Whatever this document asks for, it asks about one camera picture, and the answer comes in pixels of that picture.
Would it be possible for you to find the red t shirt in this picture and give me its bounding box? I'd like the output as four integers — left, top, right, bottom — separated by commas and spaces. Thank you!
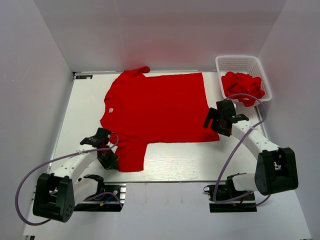
100, 66, 220, 172

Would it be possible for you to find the red t shirts pile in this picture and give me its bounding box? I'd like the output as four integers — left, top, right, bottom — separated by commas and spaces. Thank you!
221, 71, 265, 107

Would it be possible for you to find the white plastic basket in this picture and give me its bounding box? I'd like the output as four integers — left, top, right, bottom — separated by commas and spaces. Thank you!
215, 55, 272, 102

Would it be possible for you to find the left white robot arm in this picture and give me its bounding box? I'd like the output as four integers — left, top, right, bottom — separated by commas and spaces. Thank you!
32, 127, 119, 223

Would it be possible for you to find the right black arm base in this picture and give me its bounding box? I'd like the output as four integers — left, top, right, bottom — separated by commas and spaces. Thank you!
203, 182, 257, 213

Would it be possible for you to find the black table label sticker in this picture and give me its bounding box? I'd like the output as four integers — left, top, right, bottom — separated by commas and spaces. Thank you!
75, 75, 93, 80

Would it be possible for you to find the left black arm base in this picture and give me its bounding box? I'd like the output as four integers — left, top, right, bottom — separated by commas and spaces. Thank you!
74, 183, 126, 213

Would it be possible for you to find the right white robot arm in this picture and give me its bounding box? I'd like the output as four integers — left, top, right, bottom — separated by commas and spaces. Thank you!
203, 99, 299, 204

